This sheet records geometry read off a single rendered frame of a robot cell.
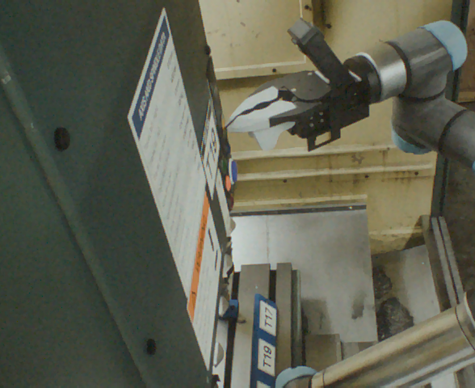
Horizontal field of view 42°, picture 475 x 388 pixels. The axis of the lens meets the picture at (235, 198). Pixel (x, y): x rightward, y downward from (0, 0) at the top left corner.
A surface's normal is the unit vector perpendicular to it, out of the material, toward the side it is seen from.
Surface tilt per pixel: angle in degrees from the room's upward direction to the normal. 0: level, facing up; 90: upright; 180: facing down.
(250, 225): 25
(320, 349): 7
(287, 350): 0
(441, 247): 0
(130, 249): 90
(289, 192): 90
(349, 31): 91
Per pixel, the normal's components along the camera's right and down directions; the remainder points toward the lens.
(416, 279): -0.44, -0.67
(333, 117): 0.44, 0.56
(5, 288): -0.07, 0.69
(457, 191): -0.14, -0.72
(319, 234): -0.16, -0.38
